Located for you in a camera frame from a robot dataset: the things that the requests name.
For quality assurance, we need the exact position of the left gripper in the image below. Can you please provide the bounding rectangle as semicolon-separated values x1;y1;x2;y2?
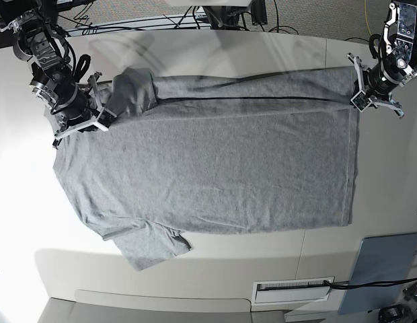
346;52;417;118

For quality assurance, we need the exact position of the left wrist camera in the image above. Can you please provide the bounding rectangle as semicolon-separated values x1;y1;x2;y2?
350;90;371;112

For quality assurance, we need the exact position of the grey T-shirt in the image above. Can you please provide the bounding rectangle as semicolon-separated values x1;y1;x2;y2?
53;67;358;271

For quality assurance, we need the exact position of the white cable grommet tray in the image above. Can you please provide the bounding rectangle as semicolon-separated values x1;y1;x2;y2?
251;277;334;306

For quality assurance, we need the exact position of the black cable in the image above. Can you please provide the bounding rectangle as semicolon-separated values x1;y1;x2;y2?
324;277;417;290

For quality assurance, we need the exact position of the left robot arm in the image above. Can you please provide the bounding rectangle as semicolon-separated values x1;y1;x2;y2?
347;1;417;118

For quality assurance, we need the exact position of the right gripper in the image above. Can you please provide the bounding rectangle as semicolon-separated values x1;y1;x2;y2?
32;71;109;148

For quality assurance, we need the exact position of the yellow cable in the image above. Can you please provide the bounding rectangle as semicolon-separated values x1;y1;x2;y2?
363;0;376;38

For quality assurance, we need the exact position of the blue-grey panel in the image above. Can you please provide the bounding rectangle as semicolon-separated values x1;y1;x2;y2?
338;232;417;315

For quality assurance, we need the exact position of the robot base stand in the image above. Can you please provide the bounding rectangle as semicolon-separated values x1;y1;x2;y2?
192;1;268;31

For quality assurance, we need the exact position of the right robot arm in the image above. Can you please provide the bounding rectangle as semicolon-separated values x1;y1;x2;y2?
0;1;116;147

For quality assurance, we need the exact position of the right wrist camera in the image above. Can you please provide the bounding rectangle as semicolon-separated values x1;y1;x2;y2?
95;108;117;132

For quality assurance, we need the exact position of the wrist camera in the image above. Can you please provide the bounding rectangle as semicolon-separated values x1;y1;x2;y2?
350;90;371;112
95;108;117;132

